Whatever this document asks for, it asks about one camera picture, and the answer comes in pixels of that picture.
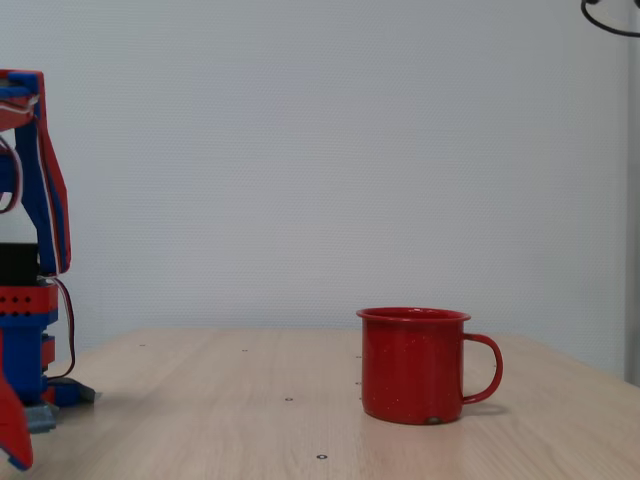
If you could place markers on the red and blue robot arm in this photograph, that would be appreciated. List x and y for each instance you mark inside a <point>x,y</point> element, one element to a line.
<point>25,350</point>

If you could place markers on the red enamel mug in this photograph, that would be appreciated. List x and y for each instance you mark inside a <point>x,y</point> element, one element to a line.
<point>410,370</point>

